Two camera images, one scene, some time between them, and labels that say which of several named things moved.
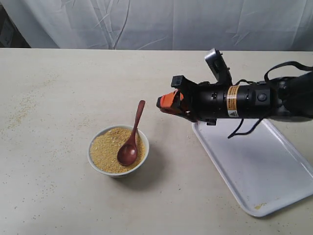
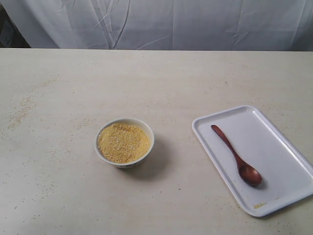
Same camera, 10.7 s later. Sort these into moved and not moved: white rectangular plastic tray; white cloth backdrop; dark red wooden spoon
Moved: dark red wooden spoon
Not moved: white cloth backdrop; white rectangular plastic tray
